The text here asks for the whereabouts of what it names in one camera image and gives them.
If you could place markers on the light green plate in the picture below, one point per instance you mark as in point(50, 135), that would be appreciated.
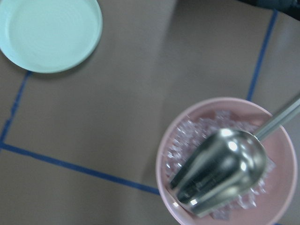
point(49, 36)

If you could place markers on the clear ice cubes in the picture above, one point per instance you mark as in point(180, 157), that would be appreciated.
point(189, 135)

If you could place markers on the metal ice scoop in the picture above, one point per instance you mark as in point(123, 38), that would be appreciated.
point(227, 164)

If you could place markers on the pink bowl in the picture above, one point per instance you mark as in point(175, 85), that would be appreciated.
point(280, 184)

